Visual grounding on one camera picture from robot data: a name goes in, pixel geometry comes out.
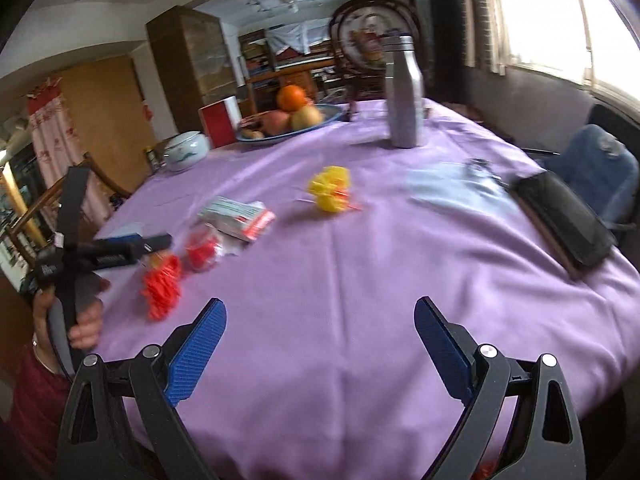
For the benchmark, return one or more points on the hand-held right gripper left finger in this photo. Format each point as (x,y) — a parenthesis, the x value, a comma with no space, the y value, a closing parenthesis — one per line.
(200,350)

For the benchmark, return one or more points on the wooden glass-front cabinet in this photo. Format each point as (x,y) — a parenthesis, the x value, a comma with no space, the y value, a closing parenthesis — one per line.
(175,60)

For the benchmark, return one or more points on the tall dark cabinet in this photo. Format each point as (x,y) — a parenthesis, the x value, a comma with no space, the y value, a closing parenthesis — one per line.
(440,35)

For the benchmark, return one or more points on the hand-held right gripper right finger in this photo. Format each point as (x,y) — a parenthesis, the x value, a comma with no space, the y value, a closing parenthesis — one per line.
(442,350)

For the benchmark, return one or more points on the decorative painted round plate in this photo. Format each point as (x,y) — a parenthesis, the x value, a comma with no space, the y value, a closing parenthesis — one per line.
(360,35)

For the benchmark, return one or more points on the carved wooden chair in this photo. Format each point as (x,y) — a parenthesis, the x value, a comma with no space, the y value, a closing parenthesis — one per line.
(297,79)

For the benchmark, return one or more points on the white ceramic lidded jar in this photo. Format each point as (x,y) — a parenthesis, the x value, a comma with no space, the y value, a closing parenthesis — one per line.
(186,152)

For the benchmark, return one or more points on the flat blue face mask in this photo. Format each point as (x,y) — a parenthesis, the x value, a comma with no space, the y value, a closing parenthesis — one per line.
(445,187)

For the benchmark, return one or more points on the person's left hand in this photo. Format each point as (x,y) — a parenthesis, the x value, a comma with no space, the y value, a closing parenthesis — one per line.
(87,325)

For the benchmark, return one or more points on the spray can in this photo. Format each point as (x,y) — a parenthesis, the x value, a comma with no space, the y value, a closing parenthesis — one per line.
(149,159)

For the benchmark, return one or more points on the stainless steel bottle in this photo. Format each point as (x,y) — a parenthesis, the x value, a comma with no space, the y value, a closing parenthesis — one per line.
(405,100)

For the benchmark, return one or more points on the red bundle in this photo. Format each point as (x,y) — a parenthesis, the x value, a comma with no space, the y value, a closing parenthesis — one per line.
(202,250)

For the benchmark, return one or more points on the orange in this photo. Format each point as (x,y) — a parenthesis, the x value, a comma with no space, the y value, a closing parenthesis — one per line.
(291,98)

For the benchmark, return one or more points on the red apple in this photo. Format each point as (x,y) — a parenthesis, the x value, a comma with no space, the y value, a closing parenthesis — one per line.
(275,122)

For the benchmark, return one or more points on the orange-red plastic bundle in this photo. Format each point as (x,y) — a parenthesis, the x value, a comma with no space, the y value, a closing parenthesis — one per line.
(162,287)

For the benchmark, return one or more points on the floral pink curtain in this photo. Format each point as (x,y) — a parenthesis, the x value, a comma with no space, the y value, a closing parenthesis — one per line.
(50,150)

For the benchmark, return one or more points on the blue fruit bowl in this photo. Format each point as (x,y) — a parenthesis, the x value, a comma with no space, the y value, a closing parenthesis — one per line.
(330,112)

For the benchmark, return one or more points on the cluttered bookshelf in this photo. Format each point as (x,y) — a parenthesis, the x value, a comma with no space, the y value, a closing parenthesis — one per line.
(252,55)

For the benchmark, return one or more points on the wooden armchair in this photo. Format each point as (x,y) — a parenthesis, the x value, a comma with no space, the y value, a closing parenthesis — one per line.
(115,185)

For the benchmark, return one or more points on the purple tablecloth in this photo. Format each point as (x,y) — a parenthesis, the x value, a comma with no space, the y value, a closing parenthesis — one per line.
(350,285)

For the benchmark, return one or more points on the yellow pear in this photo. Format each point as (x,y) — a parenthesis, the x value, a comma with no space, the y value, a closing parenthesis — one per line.
(306,117)

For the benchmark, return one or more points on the checked curtain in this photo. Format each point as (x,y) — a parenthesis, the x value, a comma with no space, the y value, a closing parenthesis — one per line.
(487,20)

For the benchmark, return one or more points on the blue cushioned office chair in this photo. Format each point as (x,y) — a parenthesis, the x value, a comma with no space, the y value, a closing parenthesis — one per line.
(620,120)

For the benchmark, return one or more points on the red box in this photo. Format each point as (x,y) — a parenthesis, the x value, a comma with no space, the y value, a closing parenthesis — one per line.
(217,122)

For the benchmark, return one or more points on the bright window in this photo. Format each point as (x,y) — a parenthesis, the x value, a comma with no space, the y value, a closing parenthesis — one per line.
(550,20)

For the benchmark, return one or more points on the black smartphone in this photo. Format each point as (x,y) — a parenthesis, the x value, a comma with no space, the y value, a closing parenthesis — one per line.
(565,220)

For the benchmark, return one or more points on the yellow plastic bundle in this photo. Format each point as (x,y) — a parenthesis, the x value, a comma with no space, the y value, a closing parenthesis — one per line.
(330,190)

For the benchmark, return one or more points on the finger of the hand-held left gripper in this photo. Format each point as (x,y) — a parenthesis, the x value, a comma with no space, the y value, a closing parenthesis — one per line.
(150,243)
(117,260)

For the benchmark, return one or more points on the small brown nuts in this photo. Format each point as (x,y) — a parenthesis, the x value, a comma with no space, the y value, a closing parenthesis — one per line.
(252,134)

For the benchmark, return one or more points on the white hanging cloth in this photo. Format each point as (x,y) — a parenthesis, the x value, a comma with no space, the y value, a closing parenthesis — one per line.
(305,35)

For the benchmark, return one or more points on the small grey cloth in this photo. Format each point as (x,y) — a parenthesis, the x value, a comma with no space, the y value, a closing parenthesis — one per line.
(612,144)

